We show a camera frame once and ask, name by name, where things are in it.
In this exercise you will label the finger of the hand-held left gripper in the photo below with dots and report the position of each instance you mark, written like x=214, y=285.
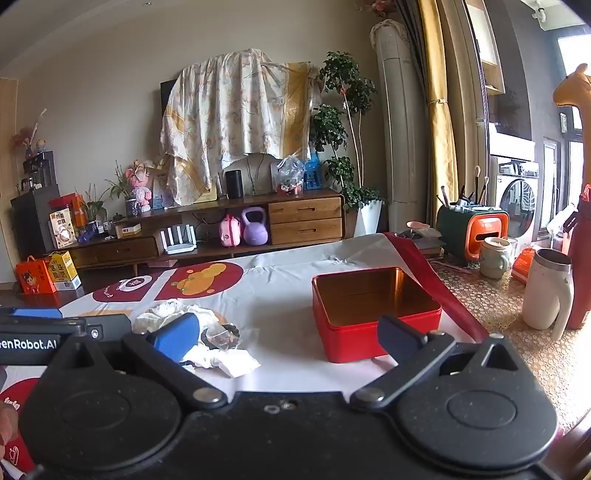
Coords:
x=108, y=328
x=37, y=312

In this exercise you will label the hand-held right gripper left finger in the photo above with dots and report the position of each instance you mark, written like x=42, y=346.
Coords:
x=175, y=337

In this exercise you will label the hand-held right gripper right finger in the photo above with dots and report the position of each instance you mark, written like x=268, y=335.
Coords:
x=397, y=334

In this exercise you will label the white plastic bag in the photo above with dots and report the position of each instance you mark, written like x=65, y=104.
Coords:
x=157, y=314

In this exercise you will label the red tin box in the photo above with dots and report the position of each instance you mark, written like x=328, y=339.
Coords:
x=369, y=323

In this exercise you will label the clear plastic bag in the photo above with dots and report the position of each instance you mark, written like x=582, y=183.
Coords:
x=217, y=337

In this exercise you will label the brown hair scrunchie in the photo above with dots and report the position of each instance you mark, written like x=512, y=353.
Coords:
x=226, y=338

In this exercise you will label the person's left hand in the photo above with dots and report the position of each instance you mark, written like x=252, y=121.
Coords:
x=6, y=424

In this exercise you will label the orange gift box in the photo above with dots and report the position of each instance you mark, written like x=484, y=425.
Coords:
x=34, y=277

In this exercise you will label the yellow carton box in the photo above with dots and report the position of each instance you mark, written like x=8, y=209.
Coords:
x=64, y=270

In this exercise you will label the black low cabinet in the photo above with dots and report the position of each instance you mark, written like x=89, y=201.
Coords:
x=30, y=226

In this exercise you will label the white yellow snack box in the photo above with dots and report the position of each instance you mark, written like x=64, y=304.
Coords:
x=62, y=228

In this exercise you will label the small blue toy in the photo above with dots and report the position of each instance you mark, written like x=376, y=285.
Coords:
x=87, y=237

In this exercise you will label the stack of books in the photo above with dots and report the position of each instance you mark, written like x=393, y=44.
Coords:
x=427, y=244

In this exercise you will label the white router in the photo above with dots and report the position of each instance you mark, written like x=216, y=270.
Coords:
x=178, y=240

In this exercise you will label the yellow patterned tablecloth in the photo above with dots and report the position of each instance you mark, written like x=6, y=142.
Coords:
x=489, y=304

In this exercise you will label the small white wooden box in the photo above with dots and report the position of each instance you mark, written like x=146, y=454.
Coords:
x=129, y=230

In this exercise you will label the pink dish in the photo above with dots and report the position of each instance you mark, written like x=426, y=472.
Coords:
x=418, y=225

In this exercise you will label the orange red box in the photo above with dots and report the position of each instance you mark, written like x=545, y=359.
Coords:
x=76, y=207

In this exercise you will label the pink toy backpack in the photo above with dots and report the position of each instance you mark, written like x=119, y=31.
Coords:
x=230, y=233

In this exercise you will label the white tall planter pot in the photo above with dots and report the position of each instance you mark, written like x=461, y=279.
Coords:
x=369, y=219

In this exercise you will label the light green lidded mug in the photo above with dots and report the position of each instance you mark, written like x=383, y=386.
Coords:
x=494, y=263

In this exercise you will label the green orange desktop organizer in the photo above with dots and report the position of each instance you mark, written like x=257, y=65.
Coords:
x=466, y=235

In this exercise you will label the small green potted plant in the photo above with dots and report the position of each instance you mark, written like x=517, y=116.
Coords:
x=94, y=205

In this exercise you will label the purple kettlebell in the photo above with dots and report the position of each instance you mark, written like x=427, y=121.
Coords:
x=255, y=230

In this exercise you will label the orange packet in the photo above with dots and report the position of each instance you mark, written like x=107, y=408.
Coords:
x=521, y=267

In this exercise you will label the small potted orchid plant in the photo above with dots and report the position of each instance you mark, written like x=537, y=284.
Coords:
x=122, y=187

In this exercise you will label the clear glass cup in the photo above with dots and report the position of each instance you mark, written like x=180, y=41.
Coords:
x=512, y=249

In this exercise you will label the black coffee machine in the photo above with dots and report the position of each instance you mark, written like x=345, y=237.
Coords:
x=41, y=168

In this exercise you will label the pink plush doll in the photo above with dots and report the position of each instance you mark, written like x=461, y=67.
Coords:
x=139, y=187

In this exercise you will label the wooden television cabinet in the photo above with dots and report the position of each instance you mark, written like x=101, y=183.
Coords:
x=304, y=221

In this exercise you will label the cluster of makeup brushes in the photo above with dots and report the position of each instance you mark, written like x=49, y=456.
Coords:
x=461, y=196

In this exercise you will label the white insulated mug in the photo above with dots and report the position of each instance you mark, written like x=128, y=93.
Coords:
x=545, y=295

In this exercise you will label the black smart speaker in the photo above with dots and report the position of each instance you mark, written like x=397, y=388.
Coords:
x=233, y=184

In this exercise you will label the vase with dried flowers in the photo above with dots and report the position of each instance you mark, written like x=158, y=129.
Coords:
x=32, y=138

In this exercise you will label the white washing machine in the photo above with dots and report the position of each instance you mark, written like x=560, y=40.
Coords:
x=519, y=203

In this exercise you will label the blue box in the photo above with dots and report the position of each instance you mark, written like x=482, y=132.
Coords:
x=313, y=173

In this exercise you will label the white shell shaped board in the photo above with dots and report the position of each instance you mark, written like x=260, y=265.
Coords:
x=258, y=173

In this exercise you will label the clear bag of small things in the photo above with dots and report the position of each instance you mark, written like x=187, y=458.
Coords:
x=290, y=175

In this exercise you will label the dark red bottle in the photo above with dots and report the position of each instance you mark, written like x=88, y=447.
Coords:
x=581, y=277

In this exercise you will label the cream standing air conditioner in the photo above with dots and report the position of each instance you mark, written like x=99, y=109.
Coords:
x=401, y=129

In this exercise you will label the yellow curtain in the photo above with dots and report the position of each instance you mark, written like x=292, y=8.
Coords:
x=436, y=115

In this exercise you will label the floral cloth cover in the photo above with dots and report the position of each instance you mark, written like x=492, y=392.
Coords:
x=231, y=110

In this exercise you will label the black television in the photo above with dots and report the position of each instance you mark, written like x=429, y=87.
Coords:
x=167, y=94

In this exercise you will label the green indoor tree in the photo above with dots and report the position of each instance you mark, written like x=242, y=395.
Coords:
x=341, y=78

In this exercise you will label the tan giraffe toy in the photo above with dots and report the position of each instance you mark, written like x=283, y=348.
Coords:
x=575, y=92

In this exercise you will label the wooden wall cabinet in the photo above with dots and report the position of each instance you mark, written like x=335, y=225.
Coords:
x=7, y=147

